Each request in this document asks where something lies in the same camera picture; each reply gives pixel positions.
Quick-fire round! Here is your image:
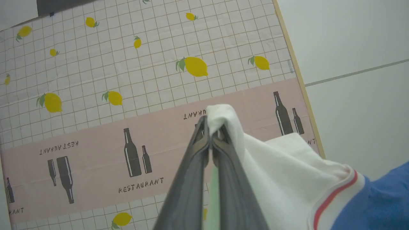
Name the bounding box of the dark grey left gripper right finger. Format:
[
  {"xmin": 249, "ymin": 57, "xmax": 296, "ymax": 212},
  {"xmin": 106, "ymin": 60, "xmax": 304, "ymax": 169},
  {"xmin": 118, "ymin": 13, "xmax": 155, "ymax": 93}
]
[{"xmin": 212, "ymin": 125, "xmax": 269, "ymax": 230}]

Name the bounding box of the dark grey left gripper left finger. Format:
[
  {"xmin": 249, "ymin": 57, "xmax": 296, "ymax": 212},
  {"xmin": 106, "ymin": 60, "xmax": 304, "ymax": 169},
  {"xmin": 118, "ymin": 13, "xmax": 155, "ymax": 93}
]
[{"xmin": 153, "ymin": 116, "xmax": 211, "ymax": 230}]

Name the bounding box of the blue and white shirt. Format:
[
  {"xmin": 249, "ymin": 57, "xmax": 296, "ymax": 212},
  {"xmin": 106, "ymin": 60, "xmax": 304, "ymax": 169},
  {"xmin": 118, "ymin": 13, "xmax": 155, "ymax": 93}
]
[{"xmin": 206, "ymin": 104, "xmax": 409, "ymax": 230}]

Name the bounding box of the lemon print partition screen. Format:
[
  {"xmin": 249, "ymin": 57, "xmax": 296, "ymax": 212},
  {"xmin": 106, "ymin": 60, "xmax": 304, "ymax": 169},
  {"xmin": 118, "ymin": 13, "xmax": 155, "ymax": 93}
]
[{"xmin": 0, "ymin": 0, "xmax": 326, "ymax": 230}]

